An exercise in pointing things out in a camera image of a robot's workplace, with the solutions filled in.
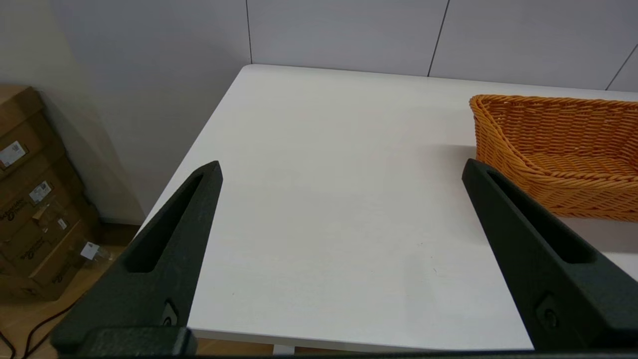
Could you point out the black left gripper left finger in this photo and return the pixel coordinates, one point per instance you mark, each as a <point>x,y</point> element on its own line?
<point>149,284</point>

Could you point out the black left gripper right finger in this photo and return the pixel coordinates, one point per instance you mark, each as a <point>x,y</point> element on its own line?
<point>553,284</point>

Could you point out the orange wicker basket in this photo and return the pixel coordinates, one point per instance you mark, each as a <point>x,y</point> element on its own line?
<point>563,149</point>

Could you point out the clear plastic bag white tag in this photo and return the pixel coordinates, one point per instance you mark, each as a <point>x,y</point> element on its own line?
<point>90,251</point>

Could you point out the cardboard box with white label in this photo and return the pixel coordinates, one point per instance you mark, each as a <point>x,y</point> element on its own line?
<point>22,124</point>
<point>20,209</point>
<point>30,279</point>

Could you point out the white table leg foot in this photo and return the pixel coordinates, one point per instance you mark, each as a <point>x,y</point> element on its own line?
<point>284,350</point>

